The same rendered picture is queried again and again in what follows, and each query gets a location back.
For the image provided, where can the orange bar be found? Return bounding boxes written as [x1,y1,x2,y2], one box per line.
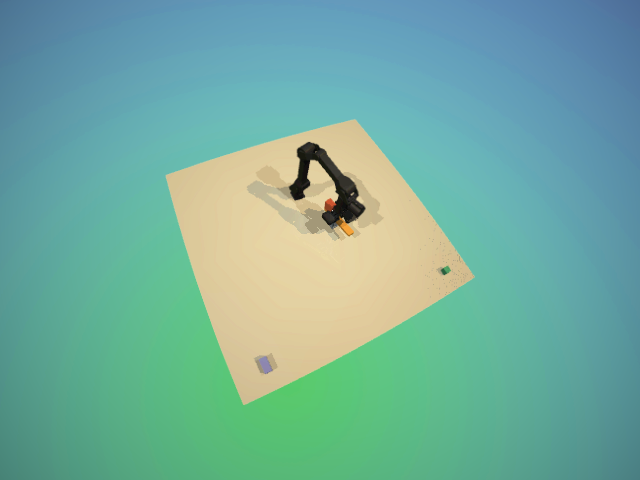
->
[324,198,354,237]

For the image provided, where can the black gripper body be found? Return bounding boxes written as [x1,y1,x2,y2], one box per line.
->
[322,200,348,225]

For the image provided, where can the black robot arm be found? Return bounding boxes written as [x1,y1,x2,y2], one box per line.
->
[289,142,366,224]

